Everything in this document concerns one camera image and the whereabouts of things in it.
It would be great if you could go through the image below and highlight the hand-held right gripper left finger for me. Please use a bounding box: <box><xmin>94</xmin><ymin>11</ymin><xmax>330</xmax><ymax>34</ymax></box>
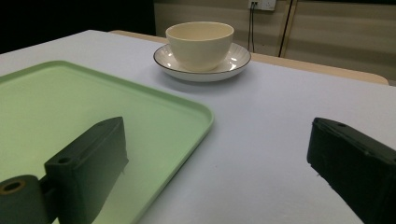
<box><xmin>44</xmin><ymin>116</ymin><xmax>130</xmax><ymax>224</ymax></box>

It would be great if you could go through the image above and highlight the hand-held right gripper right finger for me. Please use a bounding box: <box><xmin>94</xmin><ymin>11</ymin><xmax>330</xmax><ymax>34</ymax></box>
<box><xmin>306</xmin><ymin>117</ymin><xmax>396</xmax><ymax>224</ymax></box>

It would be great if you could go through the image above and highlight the green plastic tray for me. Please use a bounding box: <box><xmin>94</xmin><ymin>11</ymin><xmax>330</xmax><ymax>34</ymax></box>
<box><xmin>0</xmin><ymin>60</ymin><xmax>215</xmax><ymax>224</ymax></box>

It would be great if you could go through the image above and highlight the white plate with dark rim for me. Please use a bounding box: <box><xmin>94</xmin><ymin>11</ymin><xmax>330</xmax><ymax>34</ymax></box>
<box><xmin>152</xmin><ymin>42</ymin><xmax>252</xmax><ymax>83</ymax></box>

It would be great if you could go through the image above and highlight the cream ceramic bowl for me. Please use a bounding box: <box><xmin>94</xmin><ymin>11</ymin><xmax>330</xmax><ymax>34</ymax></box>
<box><xmin>164</xmin><ymin>21</ymin><xmax>235</xmax><ymax>72</ymax></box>

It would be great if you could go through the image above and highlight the white tablecloth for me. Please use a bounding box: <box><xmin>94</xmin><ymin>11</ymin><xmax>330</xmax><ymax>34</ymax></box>
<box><xmin>0</xmin><ymin>29</ymin><xmax>396</xmax><ymax>224</ymax></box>

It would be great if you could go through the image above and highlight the black cable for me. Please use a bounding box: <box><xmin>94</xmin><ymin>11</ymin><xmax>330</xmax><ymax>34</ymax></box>
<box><xmin>247</xmin><ymin>2</ymin><xmax>256</xmax><ymax>53</ymax></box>
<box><xmin>278</xmin><ymin>0</ymin><xmax>295</xmax><ymax>58</ymax></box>

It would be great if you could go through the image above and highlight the white wall socket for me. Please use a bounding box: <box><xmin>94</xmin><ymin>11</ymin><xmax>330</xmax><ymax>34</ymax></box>
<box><xmin>247</xmin><ymin>0</ymin><xmax>277</xmax><ymax>12</ymax></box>

